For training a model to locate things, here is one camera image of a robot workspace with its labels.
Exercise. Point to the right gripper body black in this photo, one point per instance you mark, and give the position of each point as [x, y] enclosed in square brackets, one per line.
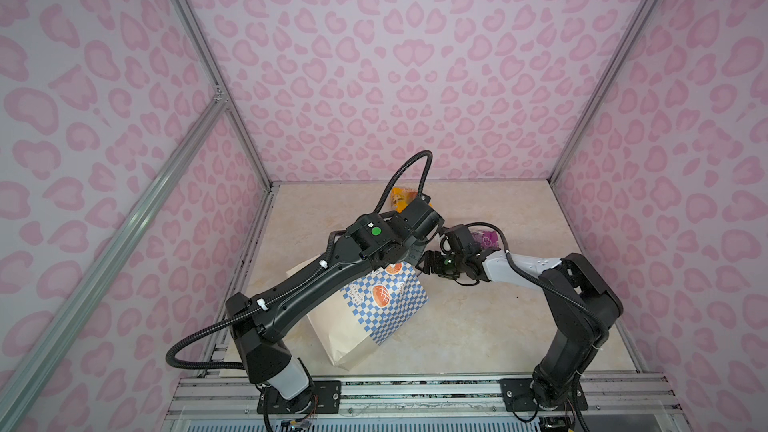
[451, 264]

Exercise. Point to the purple snack bag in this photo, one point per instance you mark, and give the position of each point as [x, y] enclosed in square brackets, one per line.
[487, 239]

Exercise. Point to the yellow snack bag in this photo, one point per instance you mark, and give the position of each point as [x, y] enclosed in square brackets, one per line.
[401, 197]

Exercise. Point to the blue checkered paper bag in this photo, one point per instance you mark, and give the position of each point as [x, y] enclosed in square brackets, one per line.
[351, 324]

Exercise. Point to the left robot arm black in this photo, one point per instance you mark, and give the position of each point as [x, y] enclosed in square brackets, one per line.
[375, 240]

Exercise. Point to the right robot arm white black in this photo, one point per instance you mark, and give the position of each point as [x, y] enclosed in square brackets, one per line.
[582, 305]

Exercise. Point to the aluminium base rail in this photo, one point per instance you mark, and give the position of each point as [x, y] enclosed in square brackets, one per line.
[608, 401]

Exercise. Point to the aluminium frame post right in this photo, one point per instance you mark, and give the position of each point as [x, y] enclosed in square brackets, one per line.
[640, 19]

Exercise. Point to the aluminium frame rail left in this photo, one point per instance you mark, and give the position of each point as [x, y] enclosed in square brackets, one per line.
[204, 52]

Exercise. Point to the aluminium diagonal frame bar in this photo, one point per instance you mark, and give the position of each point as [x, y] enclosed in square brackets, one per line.
[39, 365]

